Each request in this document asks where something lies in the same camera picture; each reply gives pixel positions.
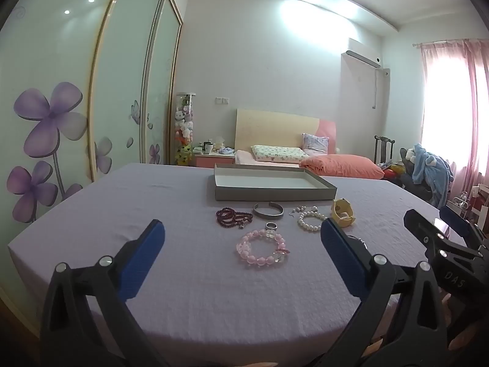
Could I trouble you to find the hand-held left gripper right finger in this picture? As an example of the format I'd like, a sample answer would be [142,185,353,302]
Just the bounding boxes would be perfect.
[320,218,459,367]

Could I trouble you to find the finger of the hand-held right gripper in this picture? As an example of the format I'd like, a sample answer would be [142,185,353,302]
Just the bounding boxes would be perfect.
[439,206,489,249]
[404,208,478,261]

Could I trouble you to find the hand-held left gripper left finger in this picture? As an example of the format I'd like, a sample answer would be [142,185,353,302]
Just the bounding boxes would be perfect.
[40,219,172,367]

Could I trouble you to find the yellow chunky bracelet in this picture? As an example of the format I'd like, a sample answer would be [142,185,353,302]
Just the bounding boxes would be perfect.
[329,198,357,227]

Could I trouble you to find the white pearl bracelet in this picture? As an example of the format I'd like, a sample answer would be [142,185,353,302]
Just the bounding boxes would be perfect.
[298,210,328,233]

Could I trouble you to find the silver cuff bangle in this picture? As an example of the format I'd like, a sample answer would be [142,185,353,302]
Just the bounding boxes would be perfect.
[253,201,285,220]

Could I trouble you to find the pink bead bracelet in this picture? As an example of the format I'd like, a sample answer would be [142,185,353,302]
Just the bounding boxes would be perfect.
[236,228,291,270]

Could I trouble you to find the grey cardboard tray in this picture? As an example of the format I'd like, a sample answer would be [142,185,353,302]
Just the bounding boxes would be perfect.
[213,163,337,202]

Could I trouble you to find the dark red bead bracelet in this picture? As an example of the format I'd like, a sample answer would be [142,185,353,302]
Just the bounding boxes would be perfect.
[216,207,255,229]

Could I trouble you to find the white rack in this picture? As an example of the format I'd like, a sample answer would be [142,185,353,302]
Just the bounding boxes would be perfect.
[451,183,489,234]

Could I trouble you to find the dark armchair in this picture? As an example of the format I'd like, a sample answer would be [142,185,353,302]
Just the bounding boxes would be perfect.
[399,147,451,208]

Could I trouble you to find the blue plush garment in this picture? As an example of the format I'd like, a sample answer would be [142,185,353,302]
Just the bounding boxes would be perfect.
[410,143,455,195]

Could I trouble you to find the dark wooden chair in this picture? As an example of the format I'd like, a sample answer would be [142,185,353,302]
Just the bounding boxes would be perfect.
[373,135,394,165]

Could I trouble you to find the pink folded duvet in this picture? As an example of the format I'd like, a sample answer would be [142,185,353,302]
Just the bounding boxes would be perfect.
[300,154,385,180]

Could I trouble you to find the pink curtain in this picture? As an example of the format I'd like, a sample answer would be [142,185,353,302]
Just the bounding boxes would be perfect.
[413,38,489,207]

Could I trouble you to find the pink and cream nightstand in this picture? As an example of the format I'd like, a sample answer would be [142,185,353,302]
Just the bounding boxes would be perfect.
[192,149,235,168]

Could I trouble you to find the purple floral pillow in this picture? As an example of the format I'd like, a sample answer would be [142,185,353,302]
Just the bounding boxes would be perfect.
[302,133,330,157]

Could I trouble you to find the white patterned pillow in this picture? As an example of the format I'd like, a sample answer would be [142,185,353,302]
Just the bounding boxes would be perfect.
[251,144,307,162]

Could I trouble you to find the clear tube of plush toys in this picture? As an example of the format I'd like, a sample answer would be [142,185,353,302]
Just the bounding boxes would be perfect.
[174,92,196,167]

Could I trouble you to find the bed with cream headboard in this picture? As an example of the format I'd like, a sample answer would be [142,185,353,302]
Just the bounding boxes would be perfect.
[234,109,386,180]

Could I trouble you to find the flower print wardrobe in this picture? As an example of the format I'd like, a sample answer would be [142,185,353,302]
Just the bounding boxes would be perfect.
[0,0,190,314]

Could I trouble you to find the white air conditioner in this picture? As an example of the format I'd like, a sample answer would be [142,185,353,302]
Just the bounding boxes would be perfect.
[346,38,383,69]

